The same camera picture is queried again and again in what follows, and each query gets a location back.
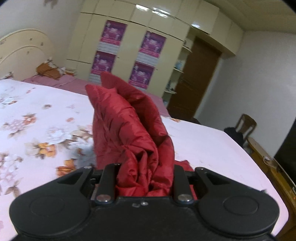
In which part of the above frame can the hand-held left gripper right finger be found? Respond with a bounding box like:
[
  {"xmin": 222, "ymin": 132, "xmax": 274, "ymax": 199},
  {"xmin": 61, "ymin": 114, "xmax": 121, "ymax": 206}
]
[{"xmin": 173, "ymin": 165, "xmax": 223, "ymax": 205}]

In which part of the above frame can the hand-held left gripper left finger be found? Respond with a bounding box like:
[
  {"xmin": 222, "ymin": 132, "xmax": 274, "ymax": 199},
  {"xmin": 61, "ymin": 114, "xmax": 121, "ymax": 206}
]
[{"xmin": 57, "ymin": 163, "xmax": 122, "ymax": 205}]

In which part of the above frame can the red puffer jacket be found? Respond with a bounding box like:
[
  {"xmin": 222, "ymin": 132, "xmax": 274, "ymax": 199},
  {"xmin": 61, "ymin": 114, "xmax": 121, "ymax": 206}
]
[{"xmin": 85, "ymin": 71, "xmax": 199, "ymax": 201}]

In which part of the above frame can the bed with floral sheet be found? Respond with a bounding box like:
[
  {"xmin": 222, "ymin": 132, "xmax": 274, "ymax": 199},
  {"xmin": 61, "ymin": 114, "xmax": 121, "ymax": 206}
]
[{"xmin": 0, "ymin": 79, "xmax": 290, "ymax": 233}]

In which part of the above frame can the black cloth on chair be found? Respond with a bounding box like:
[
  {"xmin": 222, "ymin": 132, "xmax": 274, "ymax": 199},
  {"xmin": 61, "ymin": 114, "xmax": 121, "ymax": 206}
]
[{"xmin": 223, "ymin": 127, "xmax": 245, "ymax": 147}]

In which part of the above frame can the wooden chair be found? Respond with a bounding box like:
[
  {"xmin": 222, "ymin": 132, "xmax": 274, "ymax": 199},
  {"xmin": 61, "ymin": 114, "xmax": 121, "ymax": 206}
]
[{"xmin": 234, "ymin": 113, "xmax": 257, "ymax": 144}]

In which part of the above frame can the wooden side cabinet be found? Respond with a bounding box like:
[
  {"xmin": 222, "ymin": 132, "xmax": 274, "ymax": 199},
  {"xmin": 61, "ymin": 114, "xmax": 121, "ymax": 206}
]
[{"xmin": 246, "ymin": 136, "xmax": 296, "ymax": 240}]

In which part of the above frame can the pink blanket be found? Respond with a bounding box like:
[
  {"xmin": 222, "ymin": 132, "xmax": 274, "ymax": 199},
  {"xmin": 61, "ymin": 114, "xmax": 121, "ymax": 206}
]
[{"xmin": 21, "ymin": 74, "xmax": 171, "ymax": 117}]

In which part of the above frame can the brown wooden door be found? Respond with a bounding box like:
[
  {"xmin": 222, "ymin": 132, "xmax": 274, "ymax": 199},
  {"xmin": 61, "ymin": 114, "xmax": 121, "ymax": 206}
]
[{"xmin": 166, "ymin": 36, "xmax": 223, "ymax": 121}]

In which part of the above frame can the dark screen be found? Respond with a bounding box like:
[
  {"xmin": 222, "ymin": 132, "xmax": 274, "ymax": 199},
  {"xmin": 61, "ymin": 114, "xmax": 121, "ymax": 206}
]
[{"xmin": 274, "ymin": 125, "xmax": 296, "ymax": 179}]

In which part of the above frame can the cream corner shelf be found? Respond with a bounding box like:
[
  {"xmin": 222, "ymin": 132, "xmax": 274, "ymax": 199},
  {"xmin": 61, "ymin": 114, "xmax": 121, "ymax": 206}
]
[{"xmin": 163, "ymin": 39, "xmax": 193, "ymax": 105}]

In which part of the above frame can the orange brown cloth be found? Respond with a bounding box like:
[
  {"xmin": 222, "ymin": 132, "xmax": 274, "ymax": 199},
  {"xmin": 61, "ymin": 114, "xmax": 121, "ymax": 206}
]
[{"xmin": 36, "ymin": 59, "xmax": 63, "ymax": 79}]

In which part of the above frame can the cream wardrobe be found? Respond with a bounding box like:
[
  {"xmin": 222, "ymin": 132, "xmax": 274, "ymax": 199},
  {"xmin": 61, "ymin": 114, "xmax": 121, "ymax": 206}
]
[{"xmin": 66, "ymin": 0, "xmax": 244, "ymax": 110}]

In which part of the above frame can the cream bed headboard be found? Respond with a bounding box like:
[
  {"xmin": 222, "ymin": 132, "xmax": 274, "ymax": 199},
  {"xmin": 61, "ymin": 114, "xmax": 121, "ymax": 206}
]
[{"xmin": 0, "ymin": 28, "xmax": 55, "ymax": 81}]

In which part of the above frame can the purple wall poster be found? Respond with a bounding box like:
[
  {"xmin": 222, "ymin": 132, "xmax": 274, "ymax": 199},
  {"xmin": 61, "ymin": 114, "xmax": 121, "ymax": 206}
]
[
  {"xmin": 138, "ymin": 31, "xmax": 167, "ymax": 59},
  {"xmin": 99, "ymin": 20, "xmax": 128, "ymax": 47},
  {"xmin": 90, "ymin": 51, "xmax": 116, "ymax": 80},
  {"xmin": 128, "ymin": 61, "xmax": 155, "ymax": 90}
]

